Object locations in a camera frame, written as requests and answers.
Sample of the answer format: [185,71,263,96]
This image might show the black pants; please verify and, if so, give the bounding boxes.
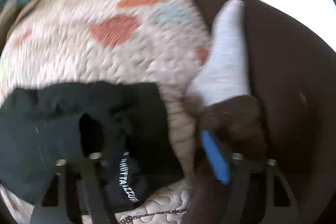
[1,82,184,212]

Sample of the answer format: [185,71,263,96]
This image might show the brown trouser leg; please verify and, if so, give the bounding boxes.
[182,96,335,223]

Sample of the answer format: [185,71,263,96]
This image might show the grey sock foot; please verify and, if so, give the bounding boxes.
[186,0,251,113]

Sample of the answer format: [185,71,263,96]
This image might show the quilted heart pattern bedspread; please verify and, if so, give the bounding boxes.
[1,0,210,223]

